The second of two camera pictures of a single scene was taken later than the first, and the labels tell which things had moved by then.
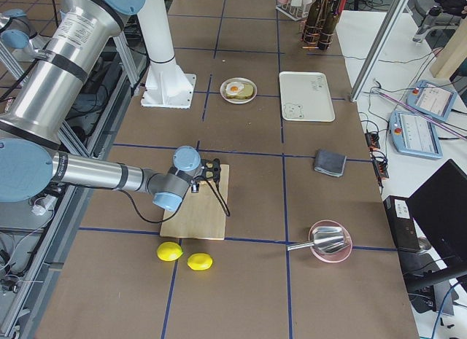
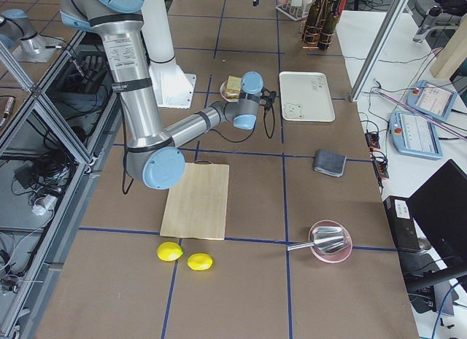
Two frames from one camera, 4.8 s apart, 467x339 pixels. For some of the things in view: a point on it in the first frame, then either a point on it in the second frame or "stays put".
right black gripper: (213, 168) -> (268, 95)
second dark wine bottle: (311, 33) stays put
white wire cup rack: (296, 4) stays put
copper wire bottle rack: (316, 33) stays put
